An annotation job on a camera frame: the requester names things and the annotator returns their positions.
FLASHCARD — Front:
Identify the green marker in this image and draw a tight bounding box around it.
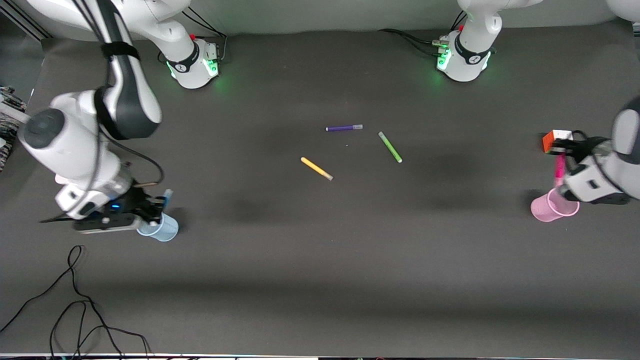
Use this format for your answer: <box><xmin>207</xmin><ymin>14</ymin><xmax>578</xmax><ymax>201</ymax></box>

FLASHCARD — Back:
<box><xmin>378</xmin><ymin>131</ymin><xmax>403</xmax><ymax>164</ymax></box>

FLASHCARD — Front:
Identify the multicoloured puzzle cube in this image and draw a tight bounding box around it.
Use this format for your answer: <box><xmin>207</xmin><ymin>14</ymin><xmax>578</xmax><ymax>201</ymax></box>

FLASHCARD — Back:
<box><xmin>542</xmin><ymin>129</ymin><xmax>574</xmax><ymax>155</ymax></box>

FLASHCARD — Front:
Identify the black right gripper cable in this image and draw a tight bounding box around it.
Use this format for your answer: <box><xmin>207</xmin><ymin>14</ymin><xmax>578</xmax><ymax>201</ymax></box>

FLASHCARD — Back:
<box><xmin>100</xmin><ymin>127</ymin><xmax>166</xmax><ymax>190</ymax></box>

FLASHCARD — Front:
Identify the multicoloured cluttered object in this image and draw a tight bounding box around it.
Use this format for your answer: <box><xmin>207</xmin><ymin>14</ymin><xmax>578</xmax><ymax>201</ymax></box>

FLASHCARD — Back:
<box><xmin>0</xmin><ymin>86</ymin><xmax>27</xmax><ymax>173</ymax></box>

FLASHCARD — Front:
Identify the thin black loose cable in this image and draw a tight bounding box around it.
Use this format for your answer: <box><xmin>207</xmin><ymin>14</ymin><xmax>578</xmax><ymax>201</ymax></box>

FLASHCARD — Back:
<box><xmin>0</xmin><ymin>244</ymin><xmax>123</xmax><ymax>360</ymax></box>
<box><xmin>49</xmin><ymin>300</ymin><xmax>152</xmax><ymax>360</ymax></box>

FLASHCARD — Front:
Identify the aluminium frame rail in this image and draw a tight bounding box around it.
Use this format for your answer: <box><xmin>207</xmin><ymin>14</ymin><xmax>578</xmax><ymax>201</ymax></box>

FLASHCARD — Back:
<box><xmin>0</xmin><ymin>6</ymin><xmax>53</xmax><ymax>41</ymax></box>

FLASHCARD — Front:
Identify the black velcro strap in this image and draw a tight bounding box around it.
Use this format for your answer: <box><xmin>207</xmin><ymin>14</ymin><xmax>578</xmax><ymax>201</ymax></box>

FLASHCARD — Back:
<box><xmin>101</xmin><ymin>42</ymin><xmax>142</xmax><ymax>62</ymax></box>

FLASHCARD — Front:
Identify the yellow marker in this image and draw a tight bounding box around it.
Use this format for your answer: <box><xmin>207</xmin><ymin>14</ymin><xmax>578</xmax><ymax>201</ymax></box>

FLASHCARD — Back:
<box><xmin>300</xmin><ymin>156</ymin><xmax>334</xmax><ymax>181</ymax></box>

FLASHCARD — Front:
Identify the blue plastic cup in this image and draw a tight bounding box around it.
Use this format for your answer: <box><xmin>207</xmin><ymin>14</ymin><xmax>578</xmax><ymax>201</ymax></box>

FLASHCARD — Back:
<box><xmin>136</xmin><ymin>212</ymin><xmax>179</xmax><ymax>243</ymax></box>

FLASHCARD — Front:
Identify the pink plastic cup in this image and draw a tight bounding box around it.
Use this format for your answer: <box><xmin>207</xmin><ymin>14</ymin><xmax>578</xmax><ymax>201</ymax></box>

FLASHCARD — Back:
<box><xmin>530</xmin><ymin>187</ymin><xmax>581</xmax><ymax>223</ymax></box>

